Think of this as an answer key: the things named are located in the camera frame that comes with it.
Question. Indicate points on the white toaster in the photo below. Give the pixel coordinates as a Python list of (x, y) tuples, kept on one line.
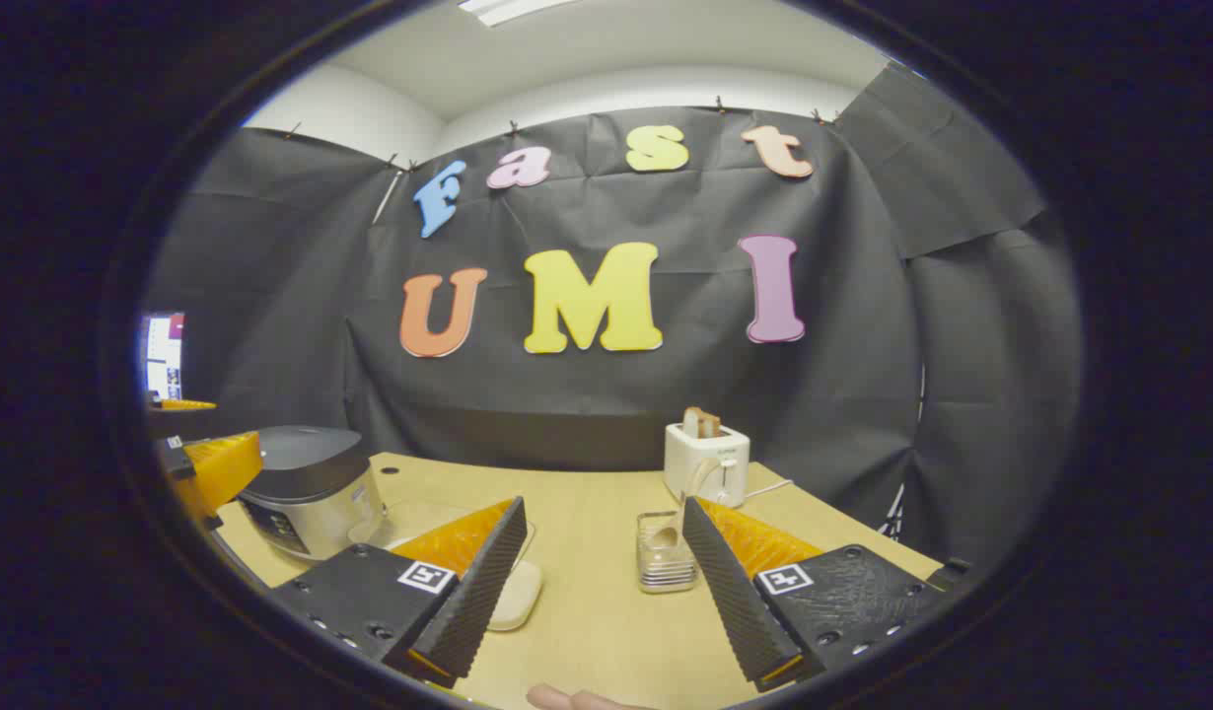
[(700, 473)]

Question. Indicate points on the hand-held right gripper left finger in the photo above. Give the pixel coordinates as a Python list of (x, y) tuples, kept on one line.
[(478, 592)]

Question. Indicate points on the silver black rice cooker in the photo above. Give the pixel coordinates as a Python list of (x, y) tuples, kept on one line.
[(311, 493)]

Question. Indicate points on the bread slice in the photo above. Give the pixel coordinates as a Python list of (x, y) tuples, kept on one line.
[(700, 422)]

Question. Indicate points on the ceiling light panel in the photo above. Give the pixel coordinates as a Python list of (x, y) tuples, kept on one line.
[(513, 8)]

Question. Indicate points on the clear plastic rice container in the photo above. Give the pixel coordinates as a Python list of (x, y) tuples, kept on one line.
[(409, 523)]

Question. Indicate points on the computer monitor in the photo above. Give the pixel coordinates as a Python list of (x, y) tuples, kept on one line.
[(163, 355)]

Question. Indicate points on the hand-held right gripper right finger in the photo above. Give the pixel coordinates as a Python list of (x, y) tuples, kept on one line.
[(730, 602)]

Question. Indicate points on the wooden spoon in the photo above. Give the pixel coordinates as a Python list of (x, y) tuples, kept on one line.
[(663, 537)]

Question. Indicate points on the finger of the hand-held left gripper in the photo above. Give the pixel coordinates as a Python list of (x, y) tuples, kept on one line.
[(182, 414), (222, 468)]

